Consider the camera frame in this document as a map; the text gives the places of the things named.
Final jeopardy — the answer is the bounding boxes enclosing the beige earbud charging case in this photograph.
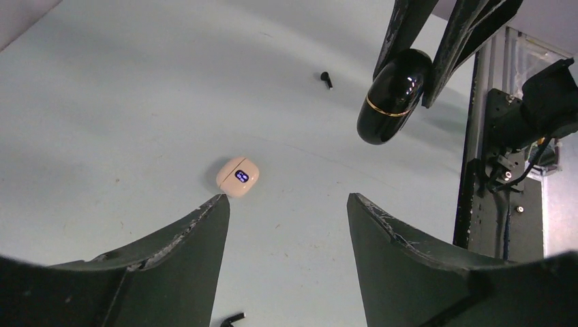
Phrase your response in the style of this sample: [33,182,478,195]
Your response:
[215,157,260,198]

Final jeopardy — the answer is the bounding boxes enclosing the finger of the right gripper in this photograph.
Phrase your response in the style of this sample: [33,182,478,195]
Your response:
[422,0,523,108]
[372,0,438,79]

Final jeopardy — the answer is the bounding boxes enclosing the black earbud charging case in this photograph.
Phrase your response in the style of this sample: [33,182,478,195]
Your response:
[356,49,432,145]

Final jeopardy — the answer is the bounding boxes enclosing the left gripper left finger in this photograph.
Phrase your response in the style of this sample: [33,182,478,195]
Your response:
[1,194,230,326]

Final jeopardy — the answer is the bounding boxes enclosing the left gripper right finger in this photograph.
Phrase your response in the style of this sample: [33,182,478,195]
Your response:
[347,193,577,326]

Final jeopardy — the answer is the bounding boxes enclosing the black earbud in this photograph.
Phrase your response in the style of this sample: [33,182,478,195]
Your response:
[219,312,246,327]
[320,71,333,90]

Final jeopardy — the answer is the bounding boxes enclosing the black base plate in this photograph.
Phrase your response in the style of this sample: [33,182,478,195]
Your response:
[453,44,545,262]

